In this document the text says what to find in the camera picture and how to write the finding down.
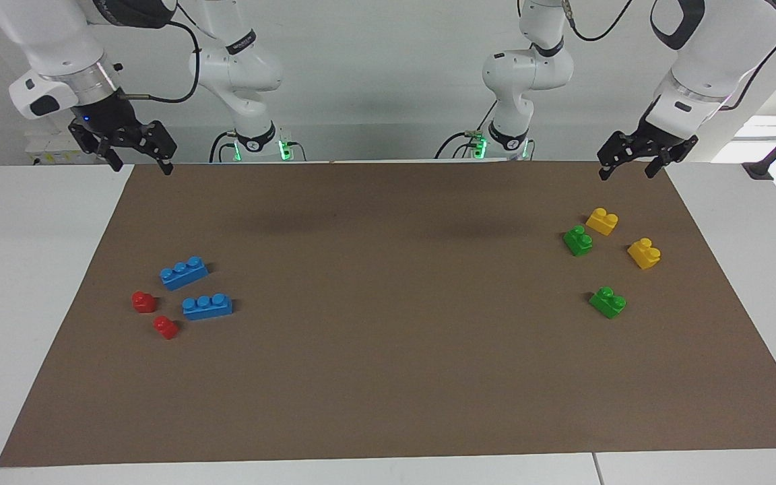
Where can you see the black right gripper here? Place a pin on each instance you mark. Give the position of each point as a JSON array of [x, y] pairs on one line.
[[105, 118]]

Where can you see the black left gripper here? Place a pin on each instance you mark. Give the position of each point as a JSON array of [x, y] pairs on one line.
[[654, 131]]

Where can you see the green two-stud brick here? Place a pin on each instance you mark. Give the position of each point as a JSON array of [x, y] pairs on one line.
[[578, 241], [607, 303]]

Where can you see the blue three-stud brick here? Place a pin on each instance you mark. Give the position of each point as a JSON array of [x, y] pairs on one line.
[[207, 308], [184, 275]]

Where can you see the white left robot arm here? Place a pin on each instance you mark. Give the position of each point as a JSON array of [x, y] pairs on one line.
[[718, 54]]

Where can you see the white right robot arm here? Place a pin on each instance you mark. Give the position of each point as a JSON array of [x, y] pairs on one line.
[[58, 40]]

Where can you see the white power strip box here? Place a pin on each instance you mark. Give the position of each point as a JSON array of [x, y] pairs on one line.
[[48, 147]]

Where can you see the yellow two-stud brick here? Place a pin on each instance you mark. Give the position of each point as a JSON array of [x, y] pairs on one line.
[[644, 254], [601, 222]]

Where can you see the red one-stud brick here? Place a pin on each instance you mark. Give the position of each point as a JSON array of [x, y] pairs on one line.
[[143, 302], [166, 328]]

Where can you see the brown table mat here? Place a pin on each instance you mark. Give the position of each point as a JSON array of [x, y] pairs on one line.
[[388, 350]]

